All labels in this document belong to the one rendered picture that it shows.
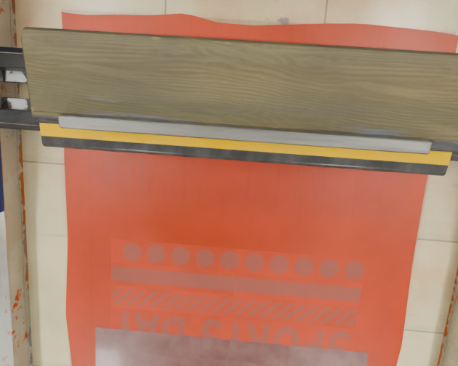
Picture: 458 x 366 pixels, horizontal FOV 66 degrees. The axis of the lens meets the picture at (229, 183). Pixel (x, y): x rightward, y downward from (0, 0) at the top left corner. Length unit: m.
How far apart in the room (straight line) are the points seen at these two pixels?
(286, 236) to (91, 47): 0.28
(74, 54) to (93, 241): 0.23
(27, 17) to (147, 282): 0.32
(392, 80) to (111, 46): 0.22
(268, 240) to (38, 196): 0.27
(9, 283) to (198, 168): 0.25
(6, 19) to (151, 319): 0.37
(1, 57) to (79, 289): 0.27
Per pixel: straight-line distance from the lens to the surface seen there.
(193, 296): 0.45
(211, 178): 0.40
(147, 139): 0.32
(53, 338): 0.54
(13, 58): 0.38
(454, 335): 0.51
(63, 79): 0.32
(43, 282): 0.51
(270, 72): 0.29
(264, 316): 0.46
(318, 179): 0.40
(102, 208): 0.44
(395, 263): 0.46
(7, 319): 0.51
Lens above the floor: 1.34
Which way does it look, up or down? 78 degrees down
